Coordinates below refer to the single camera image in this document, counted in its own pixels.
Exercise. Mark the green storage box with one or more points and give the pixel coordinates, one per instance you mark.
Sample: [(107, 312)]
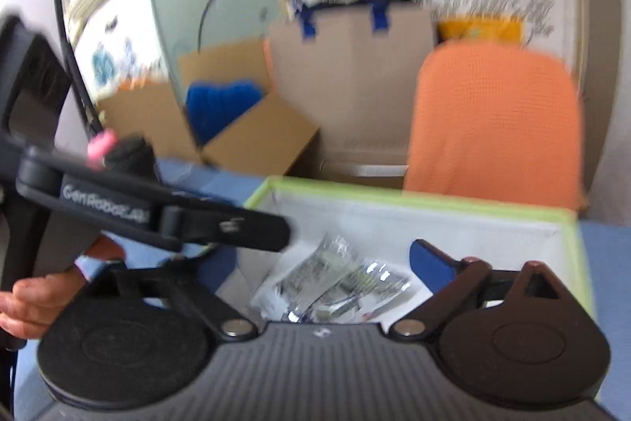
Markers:
[(496, 325)]

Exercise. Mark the beige paper bag blue handles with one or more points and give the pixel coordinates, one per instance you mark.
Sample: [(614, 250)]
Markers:
[(350, 66)]

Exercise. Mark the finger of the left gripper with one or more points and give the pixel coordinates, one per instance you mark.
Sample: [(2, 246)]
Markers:
[(201, 220)]

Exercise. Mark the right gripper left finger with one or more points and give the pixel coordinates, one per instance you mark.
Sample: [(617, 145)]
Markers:
[(176, 285)]

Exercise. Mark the yellow plastic bag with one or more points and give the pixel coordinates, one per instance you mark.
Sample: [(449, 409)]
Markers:
[(504, 30)]

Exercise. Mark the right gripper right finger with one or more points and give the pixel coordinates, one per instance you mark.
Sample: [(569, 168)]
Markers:
[(462, 286)]

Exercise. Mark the open cardboard box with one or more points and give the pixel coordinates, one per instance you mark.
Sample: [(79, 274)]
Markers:
[(266, 140)]

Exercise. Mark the silver snack packet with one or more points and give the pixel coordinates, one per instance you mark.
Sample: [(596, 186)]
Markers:
[(333, 285)]

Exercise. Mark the orange mesh chair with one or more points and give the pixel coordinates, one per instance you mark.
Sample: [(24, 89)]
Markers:
[(497, 122)]

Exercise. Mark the blue plastic cushion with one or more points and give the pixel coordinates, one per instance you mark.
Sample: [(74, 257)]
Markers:
[(212, 107)]

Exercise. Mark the person's left hand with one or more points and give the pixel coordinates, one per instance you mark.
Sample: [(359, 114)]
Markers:
[(34, 304)]

